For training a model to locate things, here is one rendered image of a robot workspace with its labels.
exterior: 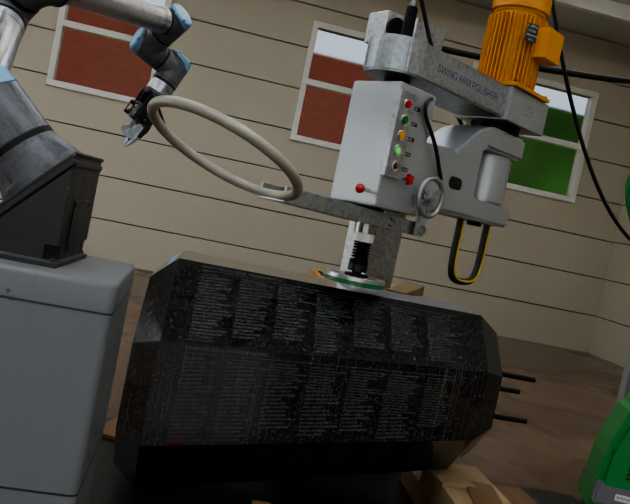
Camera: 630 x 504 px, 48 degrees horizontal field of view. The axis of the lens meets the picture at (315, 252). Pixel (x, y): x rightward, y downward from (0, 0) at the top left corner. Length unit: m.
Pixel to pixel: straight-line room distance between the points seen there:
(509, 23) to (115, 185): 6.32
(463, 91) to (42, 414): 1.81
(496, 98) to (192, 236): 6.25
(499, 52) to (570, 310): 7.22
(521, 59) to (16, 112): 2.01
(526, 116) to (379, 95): 0.78
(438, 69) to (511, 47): 0.56
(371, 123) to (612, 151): 7.85
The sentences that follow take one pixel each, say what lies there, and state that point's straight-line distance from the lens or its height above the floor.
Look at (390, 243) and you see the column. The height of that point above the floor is 1.00.
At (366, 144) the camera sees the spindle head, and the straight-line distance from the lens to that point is 2.41.
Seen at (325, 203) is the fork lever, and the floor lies 1.10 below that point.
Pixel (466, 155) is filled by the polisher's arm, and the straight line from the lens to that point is 2.72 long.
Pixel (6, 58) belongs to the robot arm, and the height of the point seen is 1.29.
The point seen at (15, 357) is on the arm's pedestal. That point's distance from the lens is 1.48.
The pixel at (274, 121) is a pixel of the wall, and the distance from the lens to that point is 8.68.
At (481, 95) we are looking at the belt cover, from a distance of 2.75.
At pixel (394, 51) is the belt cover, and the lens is 2.43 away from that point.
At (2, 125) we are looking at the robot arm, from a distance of 1.59.
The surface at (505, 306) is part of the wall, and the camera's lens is 9.55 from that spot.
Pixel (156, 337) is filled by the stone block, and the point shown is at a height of 0.59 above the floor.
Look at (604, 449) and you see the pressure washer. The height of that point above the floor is 0.29.
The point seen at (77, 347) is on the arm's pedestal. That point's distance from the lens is 1.45.
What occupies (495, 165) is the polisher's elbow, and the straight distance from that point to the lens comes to 2.94.
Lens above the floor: 1.06
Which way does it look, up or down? 3 degrees down
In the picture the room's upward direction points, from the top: 12 degrees clockwise
